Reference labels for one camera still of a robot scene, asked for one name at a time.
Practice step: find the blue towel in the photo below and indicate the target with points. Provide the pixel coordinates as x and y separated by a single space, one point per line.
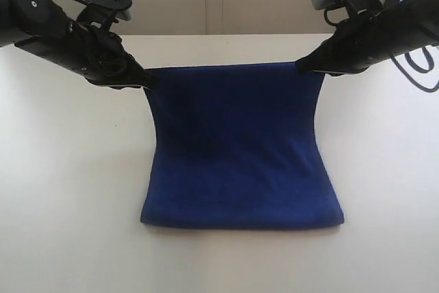
236 149

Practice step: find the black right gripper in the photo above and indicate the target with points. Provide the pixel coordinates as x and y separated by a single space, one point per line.
401 28

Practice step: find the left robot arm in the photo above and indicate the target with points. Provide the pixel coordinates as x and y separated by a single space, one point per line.
11 33

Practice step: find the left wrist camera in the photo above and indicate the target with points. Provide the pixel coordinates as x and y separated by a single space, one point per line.
105 13

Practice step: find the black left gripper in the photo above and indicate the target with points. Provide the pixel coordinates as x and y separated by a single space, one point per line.
96 55

